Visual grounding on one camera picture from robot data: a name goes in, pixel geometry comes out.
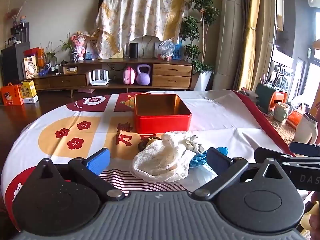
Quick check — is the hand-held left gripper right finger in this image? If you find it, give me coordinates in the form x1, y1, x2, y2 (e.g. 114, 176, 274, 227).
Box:
191, 147, 288, 201

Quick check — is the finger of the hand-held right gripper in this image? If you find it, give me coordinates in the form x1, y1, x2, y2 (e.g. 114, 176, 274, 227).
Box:
254, 147, 320, 167
290, 142, 320, 157

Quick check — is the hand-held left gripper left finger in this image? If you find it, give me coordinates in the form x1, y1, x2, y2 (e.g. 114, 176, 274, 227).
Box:
35, 148, 125, 202

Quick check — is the blue nitrile glove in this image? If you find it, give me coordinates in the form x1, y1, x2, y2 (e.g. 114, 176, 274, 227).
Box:
189, 146, 228, 168

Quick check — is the white gauze cloth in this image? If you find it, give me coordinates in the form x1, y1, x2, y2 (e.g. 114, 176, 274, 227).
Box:
129, 131, 193, 183

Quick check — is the red metal tin box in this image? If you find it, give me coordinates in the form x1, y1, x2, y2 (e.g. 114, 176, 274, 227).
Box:
134, 94, 192, 134

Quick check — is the printed red white tablecloth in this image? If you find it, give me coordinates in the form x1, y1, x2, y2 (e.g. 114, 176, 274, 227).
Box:
0, 89, 299, 232

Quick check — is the white mug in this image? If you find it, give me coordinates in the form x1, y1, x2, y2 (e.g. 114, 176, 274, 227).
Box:
273, 102, 291, 122

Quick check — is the green utensil holder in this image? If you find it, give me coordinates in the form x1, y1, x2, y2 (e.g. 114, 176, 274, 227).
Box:
254, 74, 277, 113

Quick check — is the white router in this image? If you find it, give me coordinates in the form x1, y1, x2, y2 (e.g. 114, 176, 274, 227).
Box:
86, 70, 110, 86

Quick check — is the pink toy case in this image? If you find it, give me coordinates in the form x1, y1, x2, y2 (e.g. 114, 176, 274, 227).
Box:
123, 66, 137, 85

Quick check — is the purple kettlebell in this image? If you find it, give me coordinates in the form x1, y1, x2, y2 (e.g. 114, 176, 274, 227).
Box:
136, 64, 152, 86

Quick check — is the yellow cardboard box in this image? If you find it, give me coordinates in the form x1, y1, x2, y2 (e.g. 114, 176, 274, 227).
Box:
19, 80, 39, 104

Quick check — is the wooden media cabinet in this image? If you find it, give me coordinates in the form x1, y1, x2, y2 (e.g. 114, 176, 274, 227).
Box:
31, 57, 195, 98

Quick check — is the orange gift box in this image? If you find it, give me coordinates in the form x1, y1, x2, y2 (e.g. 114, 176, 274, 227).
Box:
0, 83, 24, 106

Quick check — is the cream drink carton box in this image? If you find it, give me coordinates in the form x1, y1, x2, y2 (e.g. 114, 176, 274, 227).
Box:
23, 56, 39, 79

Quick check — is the small potted plant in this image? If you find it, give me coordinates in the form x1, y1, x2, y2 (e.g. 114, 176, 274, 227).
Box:
59, 29, 78, 63

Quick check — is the thin leafy potted plant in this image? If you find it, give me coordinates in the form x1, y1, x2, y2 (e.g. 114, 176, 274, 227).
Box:
42, 41, 62, 67

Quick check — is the pink plush doll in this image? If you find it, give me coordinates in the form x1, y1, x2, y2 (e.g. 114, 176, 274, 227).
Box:
71, 31, 87, 61

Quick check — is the blue patterned bag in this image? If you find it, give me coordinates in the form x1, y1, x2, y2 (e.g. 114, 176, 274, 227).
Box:
172, 42, 182, 60

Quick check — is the orange paper bag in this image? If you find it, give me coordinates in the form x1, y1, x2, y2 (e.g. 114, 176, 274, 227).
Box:
24, 47, 46, 73

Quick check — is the yellow curtain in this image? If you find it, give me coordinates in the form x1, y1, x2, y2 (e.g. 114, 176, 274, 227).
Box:
237, 0, 277, 91

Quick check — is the clear plastic bag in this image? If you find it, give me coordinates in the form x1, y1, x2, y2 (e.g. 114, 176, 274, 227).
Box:
157, 39, 175, 61

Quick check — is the cream standing air conditioner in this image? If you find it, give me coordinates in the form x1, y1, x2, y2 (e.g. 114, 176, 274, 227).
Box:
212, 0, 262, 91

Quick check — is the black side cabinet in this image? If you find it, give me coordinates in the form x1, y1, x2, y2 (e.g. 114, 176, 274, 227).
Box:
1, 22, 31, 86

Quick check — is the tall potted tree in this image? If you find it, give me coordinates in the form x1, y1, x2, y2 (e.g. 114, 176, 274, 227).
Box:
179, 0, 220, 92

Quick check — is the floral cover cloth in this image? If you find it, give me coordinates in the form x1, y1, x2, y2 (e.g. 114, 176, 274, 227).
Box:
94, 0, 187, 59

